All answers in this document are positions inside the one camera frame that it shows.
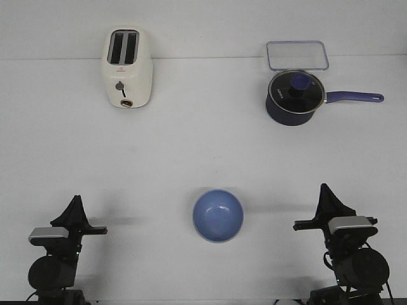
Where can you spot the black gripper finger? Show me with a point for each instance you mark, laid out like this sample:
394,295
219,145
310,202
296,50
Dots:
68,216
334,207
81,218
321,207

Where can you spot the blue plastic bowl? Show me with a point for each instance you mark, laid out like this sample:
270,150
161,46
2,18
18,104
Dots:
218,216

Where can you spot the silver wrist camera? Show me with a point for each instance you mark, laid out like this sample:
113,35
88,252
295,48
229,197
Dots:
43,233
359,224

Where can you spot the cream two-slot toaster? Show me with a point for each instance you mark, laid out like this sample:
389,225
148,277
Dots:
127,67

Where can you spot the clear rectangular container blue rim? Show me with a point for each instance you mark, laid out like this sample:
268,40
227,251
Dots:
304,55

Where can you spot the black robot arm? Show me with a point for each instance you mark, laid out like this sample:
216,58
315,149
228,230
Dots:
360,271
52,276

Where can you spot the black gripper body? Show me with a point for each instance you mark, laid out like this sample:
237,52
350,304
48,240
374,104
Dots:
341,243
77,232

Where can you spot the glass pot lid blue knob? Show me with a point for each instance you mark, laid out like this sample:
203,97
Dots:
296,92

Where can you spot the dark blue saucepan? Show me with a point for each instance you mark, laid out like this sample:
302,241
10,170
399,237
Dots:
294,119

